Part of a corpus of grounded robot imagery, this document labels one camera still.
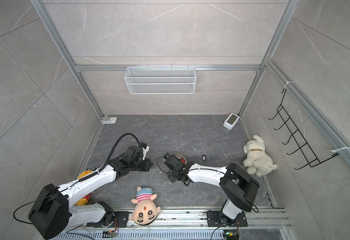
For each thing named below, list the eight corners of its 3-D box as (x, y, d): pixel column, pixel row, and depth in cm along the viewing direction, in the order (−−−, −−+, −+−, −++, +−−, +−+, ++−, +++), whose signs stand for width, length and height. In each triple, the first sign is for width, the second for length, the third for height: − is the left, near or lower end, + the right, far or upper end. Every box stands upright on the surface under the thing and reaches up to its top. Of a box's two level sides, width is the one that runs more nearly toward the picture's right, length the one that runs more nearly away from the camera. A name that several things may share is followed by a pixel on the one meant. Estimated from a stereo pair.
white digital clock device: (221, 125, 115) (222, 122, 112) (230, 115, 122) (231, 112, 119) (230, 130, 112) (231, 127, 109) (239, 120, 119) (240, 116, 116)
